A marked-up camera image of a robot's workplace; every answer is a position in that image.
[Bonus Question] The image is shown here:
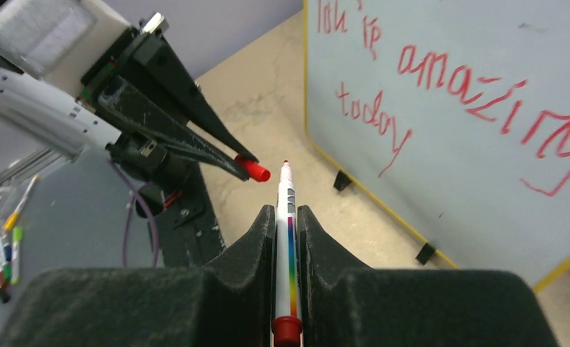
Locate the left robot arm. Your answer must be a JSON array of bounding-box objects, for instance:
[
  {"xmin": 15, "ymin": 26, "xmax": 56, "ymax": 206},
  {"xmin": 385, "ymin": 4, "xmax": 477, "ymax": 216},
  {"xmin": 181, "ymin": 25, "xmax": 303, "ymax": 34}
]
[{"xmin": 0, "ymin": 1, "xmax": 258, "ymax": 187}]

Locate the yellow framed whiteboard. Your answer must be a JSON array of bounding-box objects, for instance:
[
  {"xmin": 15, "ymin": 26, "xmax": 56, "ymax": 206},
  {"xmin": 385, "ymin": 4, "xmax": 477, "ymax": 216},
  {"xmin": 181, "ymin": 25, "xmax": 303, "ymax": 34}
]
[{"xmin": 304, "ymin": 1, "xmax": 570, "ymax": 290}]

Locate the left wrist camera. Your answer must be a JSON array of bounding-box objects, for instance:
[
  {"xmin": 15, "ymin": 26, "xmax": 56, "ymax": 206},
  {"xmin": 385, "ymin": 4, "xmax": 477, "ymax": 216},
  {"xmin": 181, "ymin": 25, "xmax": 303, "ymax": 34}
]
[{"xmin": 0, "ymin": 1, "xmax": 131, "ymax": 97}]

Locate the yellow capped marker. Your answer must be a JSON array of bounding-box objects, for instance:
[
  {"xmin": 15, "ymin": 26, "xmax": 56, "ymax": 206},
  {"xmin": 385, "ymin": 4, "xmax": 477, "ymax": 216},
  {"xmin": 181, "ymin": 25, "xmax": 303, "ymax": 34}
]
[{"xmin": 3, "ymin": 174, "xmax": 40, "ymax": 233}]

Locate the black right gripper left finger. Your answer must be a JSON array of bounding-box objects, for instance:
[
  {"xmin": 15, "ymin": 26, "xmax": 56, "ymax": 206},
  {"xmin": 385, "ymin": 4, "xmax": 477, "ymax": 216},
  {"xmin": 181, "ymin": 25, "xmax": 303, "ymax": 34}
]
[{"xmin": 0, "ymin": 205, "xmax": 275, "ymax": 346}]

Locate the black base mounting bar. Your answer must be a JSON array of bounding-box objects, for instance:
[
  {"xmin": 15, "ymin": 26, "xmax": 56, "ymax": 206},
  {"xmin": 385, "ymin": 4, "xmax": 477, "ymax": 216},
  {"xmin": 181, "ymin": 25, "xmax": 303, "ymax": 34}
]
[{"xmin": 140, "ymin": 163, "xmax": 226, "ymax": 267}]

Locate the red whiteboard marker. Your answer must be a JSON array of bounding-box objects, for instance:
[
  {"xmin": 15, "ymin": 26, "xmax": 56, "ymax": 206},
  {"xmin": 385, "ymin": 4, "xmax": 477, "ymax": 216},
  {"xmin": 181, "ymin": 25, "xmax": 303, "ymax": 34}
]
[{"xmin": 271, "ymin": 160, "xmax": 303, "ymax": 346}]

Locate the green capped marker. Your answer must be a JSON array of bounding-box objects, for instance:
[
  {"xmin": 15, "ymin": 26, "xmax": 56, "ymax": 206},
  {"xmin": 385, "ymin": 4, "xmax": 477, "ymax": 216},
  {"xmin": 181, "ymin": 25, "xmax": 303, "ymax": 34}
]
[{"xmin": 11, "ymin": 226, "xmax": 22, "ymax": 285}]

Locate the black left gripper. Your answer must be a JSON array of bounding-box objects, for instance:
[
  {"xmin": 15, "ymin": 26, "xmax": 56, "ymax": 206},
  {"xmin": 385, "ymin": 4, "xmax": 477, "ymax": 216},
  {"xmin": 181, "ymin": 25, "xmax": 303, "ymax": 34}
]
[{"xmin": 76, "ymin": 13, "xmax": 258, "ymax": 181}]

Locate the red marker cap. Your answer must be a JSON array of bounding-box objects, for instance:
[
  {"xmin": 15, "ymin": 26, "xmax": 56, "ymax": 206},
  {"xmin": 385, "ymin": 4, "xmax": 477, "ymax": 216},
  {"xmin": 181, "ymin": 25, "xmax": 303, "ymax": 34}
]
[{"xmin": 234, "ymin": 155, "xmax": 271, "ymax": 182}]

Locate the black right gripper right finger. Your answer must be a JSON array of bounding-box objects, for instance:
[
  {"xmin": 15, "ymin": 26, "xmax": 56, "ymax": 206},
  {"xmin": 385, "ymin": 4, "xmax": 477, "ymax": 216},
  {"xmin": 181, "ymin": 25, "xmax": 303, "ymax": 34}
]
[{"xmin": 297, "ymin": 205, "xmax": 558, "ymax": 346}]

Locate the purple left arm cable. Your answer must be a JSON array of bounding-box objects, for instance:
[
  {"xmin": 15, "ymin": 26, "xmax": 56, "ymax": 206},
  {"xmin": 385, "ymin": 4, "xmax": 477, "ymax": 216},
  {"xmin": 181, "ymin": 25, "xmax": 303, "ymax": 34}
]
[{"xmin": 110, "ymin": 160, "xmax": 161, "ymax": 268}]

